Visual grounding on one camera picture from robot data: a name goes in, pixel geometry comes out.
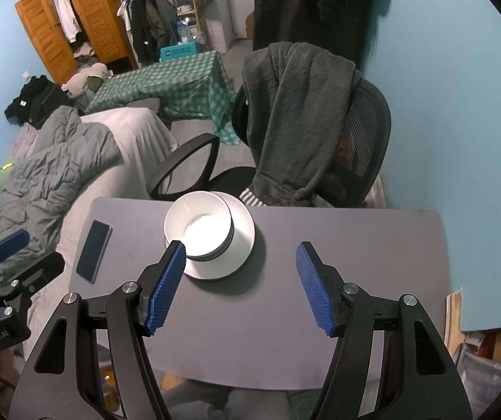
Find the beige patterned cloth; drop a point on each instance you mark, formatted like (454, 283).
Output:
(377, 192)

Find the white round plate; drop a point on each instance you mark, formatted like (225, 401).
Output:
(242, 249)

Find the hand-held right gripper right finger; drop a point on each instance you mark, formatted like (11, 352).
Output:
(316, 288)

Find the white hanging shirt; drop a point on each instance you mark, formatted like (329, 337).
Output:
(66, 13)

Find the black hanging coat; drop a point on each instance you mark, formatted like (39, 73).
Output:
(139, 35)

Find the grey fleece hoodie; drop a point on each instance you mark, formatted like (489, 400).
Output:
(294, 118)

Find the grey duvet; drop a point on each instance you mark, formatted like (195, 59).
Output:
(49, 170)

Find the translucent plastic bag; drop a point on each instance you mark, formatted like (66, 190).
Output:
(482, 385)

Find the black clothes pile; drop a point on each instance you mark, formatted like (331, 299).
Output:
(31, 100)

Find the green checkered cloth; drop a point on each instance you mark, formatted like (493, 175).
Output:
(167, 83)

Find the black hanging jacket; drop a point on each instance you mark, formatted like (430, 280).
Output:
(316, 4)

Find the blue plastic crate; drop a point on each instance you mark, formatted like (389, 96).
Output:
(178, 51)

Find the wooden louvred wardrobe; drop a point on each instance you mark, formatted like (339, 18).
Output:
(88, 13)

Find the dark smartphone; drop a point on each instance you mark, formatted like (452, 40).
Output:
(94, 251)

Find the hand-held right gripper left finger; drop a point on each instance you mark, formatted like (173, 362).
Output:
(165, 288)

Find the white bed sheet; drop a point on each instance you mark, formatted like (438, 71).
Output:
(136, 140)

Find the olive hanging coat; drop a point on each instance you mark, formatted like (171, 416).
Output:
(155, 22)

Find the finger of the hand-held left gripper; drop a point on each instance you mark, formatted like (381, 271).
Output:
(36, 271)
(9, 245)

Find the wooden board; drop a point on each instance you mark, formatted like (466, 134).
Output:
(452, 319)

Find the beige clothes pile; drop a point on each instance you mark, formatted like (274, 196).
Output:
(86, 78)

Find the black mesh office chair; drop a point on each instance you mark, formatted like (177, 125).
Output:
(364, 127)

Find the white door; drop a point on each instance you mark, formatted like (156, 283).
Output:
(228, 8)

